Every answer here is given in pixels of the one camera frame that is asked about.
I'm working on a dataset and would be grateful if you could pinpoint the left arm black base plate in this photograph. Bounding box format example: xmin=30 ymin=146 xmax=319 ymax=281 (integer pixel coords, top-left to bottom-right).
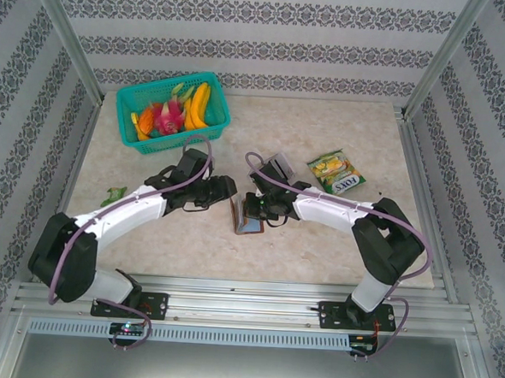
xmin=90 ymin=288 xmax=169 ymax=322

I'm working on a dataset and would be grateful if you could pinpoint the orange mango fruit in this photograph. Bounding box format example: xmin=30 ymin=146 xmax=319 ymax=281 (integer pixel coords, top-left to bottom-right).
xmin=136 ymin=107 xmax=157 ymax=136

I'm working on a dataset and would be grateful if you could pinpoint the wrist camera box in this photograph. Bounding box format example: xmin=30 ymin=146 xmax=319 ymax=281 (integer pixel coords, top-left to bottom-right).
xmin=246 ymin=161 xmax=290 ymax=192
xmin=177 ymin=147 xmax=217 ymax=180

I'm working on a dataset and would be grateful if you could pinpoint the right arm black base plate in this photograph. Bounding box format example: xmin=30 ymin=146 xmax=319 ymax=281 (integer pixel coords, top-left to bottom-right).
xmin=317 ymin=298 xmax=399 ymax=335

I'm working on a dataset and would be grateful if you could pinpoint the aluminium frame side rail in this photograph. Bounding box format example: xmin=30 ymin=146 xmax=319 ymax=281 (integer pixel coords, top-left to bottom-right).
xmin=32 ymin=98 xmax=104 ymax=286
xmin=382 ymin=107 xmax=471 ymax=304

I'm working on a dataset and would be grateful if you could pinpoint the grey slotted cable duct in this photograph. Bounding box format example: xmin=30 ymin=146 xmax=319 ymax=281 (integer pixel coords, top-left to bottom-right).
xmin=27 ymin=315 xmax=352 ymax=353

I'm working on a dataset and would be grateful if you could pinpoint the pink dragon fruit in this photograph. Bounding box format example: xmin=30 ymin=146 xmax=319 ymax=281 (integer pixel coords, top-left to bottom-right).
xmin=151 ymin=98 xmax=187 ymax=138

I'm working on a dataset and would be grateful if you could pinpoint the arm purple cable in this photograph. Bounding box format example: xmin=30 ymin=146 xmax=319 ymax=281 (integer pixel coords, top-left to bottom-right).
xmin=44 ymin=125 xmax=217 ymax=357
xmin=232 ymin=151 xmax=439 ymax=364

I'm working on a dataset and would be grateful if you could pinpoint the brown leather card holder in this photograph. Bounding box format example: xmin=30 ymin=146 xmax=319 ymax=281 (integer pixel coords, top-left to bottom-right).
xmin=227 ymin=193 xmax=269 ymax=239

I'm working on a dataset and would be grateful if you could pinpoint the aluminium frame cross rail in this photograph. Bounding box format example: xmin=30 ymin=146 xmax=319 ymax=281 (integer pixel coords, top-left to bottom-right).
xmin=11 ymin=264 xmax=483 ymax=343

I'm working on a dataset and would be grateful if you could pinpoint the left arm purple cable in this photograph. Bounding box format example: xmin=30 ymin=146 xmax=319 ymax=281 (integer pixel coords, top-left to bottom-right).
xmin=44 ymin=125 xmax=217 ymax=357

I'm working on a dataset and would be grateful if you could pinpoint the small green wrapper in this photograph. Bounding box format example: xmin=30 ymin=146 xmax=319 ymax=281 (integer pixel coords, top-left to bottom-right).
xmin=99 ymin=185 xmax=128 ymax=210

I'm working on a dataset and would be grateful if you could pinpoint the galvanised metal sheet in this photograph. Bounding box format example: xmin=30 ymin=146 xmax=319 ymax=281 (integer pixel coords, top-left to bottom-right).
xmin=9 ymin=310 xmax=496 ymax=378

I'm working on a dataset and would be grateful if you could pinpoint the aluminium frame post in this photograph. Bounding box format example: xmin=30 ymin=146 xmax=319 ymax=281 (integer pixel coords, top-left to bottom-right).
xmin=400 ymin=0 xmax=492 ymax=125
xmin=15 ymin=0 xmax=111 ymax=103

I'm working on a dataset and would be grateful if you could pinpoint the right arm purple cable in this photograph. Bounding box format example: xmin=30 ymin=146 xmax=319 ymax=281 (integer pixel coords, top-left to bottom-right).
xmin=232 ymin=151 xmax=439 ymax=364

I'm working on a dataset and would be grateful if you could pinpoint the yellow banana bunch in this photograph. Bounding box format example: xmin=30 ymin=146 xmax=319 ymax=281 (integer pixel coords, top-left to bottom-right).
xmin=181 ymin=80 xmax=213 ymax=133

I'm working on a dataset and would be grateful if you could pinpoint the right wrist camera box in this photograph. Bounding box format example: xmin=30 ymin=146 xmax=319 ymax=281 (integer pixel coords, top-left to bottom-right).
xmin=246 ymin=161 xmax=290 ymax=192

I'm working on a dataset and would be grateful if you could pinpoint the black card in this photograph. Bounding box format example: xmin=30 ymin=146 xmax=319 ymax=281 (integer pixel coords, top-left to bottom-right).
xmin=268 ymin=157 xmax=288 ymax=179

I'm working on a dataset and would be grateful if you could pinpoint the clear acrylic card stand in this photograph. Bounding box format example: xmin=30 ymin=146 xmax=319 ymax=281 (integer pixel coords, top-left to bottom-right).
xmin=261 ymin=152 xmax=299 ymax=185

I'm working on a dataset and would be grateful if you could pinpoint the teal plastic basket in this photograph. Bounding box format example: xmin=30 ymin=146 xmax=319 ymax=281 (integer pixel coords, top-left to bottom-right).
xmin=111 ymin=66 xmax=235 ymax=161

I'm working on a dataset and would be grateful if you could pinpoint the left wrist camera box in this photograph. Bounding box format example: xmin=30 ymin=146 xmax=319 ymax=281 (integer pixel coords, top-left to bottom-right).
xmin=177 ymin=147 xmax=217 ymax=180

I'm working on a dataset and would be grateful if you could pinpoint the green yellow candy packet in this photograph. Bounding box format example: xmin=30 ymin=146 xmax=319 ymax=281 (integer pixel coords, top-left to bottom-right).
xmin=305 ymin=146 xmax=370 ymax=202

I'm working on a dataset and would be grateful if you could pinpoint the small yellow banana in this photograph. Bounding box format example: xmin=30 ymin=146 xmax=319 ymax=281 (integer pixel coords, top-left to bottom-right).
xmin=128 ymin=111 xmax=153 ymax=143

